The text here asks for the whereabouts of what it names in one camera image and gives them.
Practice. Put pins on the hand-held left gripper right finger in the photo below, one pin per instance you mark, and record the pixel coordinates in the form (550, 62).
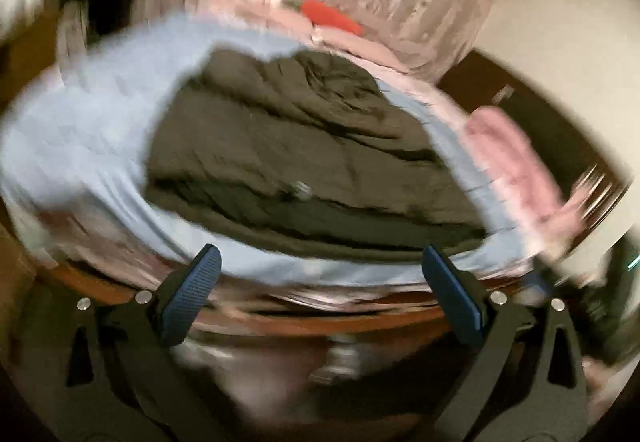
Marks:
(452, 297)

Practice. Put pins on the dark wooden bed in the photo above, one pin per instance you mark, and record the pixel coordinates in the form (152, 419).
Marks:
(540, 121)

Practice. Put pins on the pink quilt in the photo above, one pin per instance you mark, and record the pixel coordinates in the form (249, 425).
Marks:
(510, 156)

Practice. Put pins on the olive green hooded jacket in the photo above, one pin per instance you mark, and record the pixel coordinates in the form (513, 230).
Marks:
(300, 146)

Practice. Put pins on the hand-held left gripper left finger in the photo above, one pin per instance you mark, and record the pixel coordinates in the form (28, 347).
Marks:
(190, 297)

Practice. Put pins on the blue checked bed sheet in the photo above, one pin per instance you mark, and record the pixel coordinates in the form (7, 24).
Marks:
(90, 121)

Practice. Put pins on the pink pillow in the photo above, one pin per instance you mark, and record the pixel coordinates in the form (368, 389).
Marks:
(270, 16)
(350, 46)

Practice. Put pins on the orange pillow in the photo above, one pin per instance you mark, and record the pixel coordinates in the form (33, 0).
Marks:
(325, 14)

